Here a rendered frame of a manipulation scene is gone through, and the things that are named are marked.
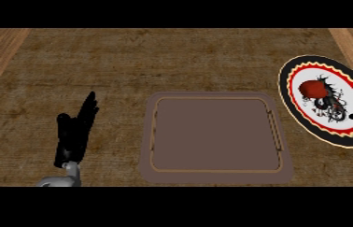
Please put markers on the brown woven table mat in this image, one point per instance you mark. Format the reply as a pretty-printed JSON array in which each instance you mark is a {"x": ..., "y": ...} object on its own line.
[{"x": 113, "y": 65}]

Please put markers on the black-rimmed patterned white plate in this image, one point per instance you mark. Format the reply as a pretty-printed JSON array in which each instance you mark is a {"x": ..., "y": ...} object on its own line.
[{"x": 339, "y": 81}]

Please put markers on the brown rectangular tray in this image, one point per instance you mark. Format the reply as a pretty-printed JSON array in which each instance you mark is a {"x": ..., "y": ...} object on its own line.
[{"x": 215, "y": 137}]

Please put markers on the red bell pepper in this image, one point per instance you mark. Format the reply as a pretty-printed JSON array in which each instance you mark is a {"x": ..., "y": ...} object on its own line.
[{"x": 313, "y": 89}]

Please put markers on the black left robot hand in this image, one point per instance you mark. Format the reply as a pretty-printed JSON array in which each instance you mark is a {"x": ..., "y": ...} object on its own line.
[{"x": 72, "y": 137}]

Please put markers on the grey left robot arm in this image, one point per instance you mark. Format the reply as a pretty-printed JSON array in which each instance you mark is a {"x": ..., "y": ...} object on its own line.
[{"x": 68, "y": 178}]

